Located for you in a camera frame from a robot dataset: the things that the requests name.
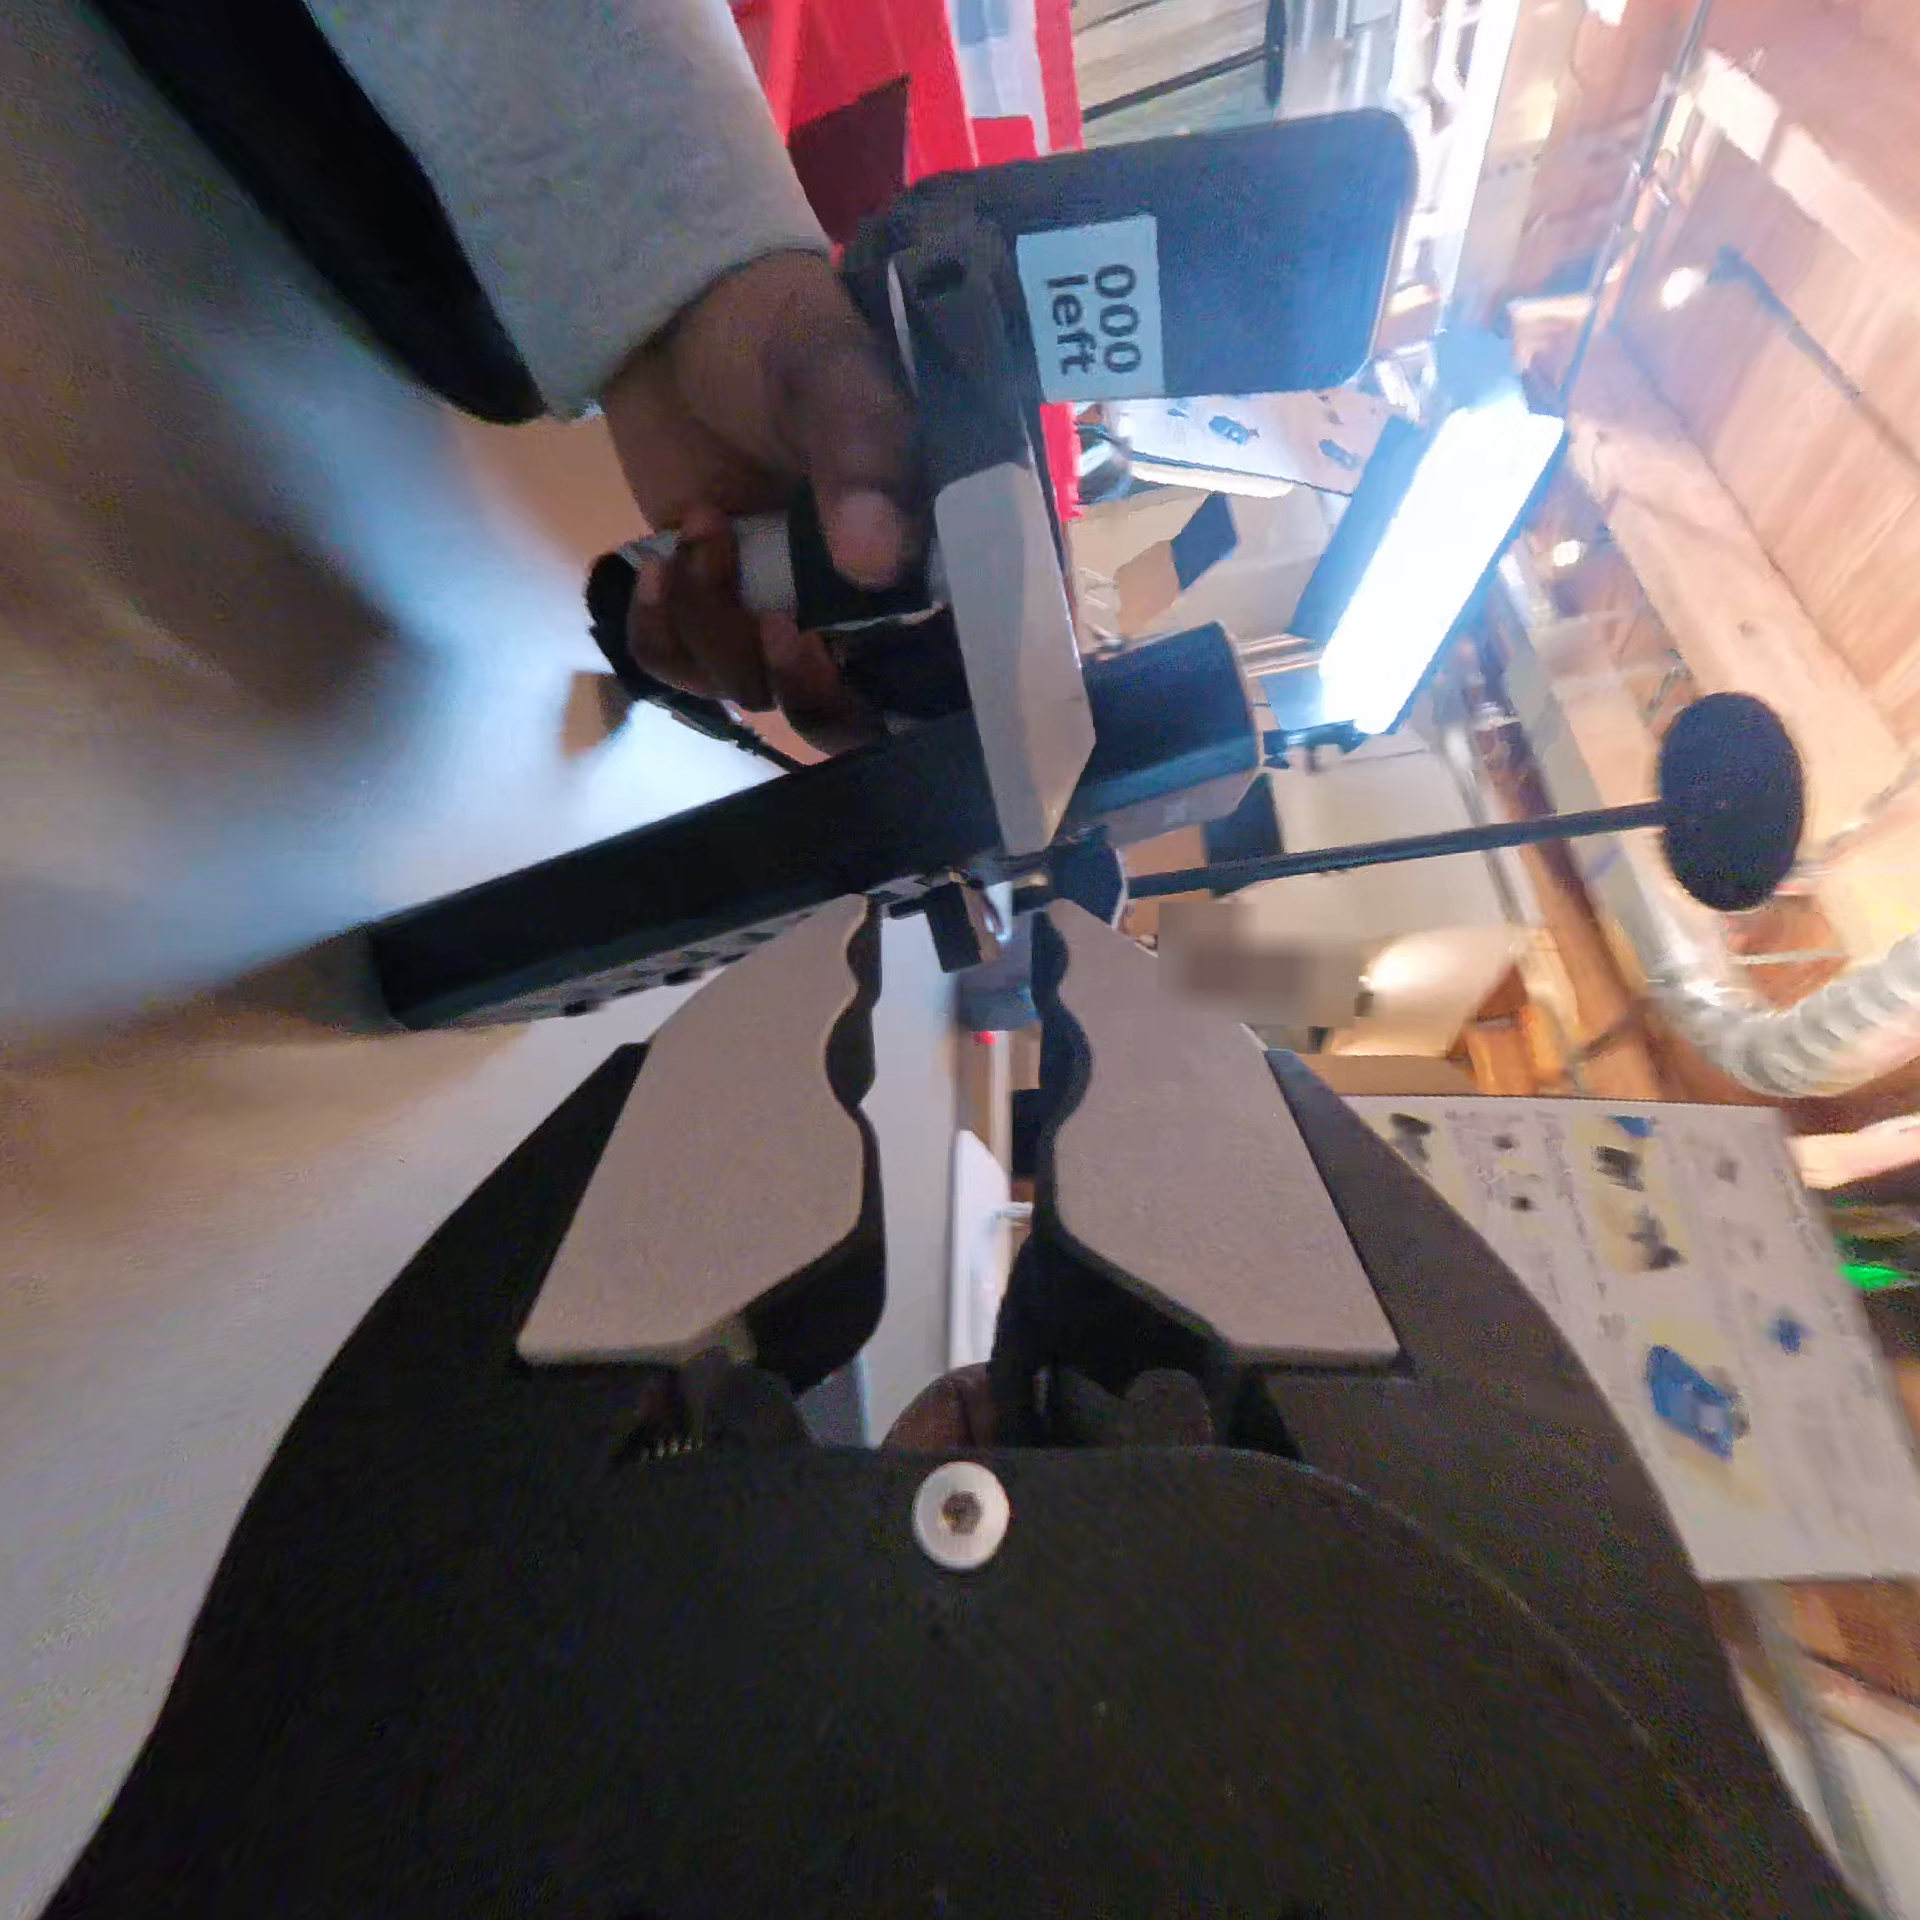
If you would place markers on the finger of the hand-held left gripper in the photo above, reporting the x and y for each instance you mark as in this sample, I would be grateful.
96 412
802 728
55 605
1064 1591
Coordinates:
1020 660

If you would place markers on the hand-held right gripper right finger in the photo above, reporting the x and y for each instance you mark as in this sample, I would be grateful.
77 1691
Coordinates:
1201 1200

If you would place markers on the red plastic bin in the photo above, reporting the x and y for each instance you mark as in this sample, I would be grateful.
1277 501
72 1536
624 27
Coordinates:
900 61

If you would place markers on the black usb hub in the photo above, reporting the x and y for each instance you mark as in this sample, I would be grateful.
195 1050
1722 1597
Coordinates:
675 884

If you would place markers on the printed instruction sheet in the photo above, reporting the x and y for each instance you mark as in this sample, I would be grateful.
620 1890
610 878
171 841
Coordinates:
1651 1321

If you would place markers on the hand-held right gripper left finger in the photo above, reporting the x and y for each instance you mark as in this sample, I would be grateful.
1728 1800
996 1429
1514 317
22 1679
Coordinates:
720 1171

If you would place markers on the person's left hand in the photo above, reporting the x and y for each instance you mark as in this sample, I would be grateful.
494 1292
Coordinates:
734 405

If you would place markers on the person's right hand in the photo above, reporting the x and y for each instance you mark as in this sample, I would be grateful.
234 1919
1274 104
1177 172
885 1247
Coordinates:
952 1413

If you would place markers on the black disc-topped pole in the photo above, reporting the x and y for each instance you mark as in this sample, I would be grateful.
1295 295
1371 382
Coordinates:
1732 802

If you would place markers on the silver ventilation duct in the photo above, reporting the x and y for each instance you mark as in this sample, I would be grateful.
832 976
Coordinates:
1770 1035

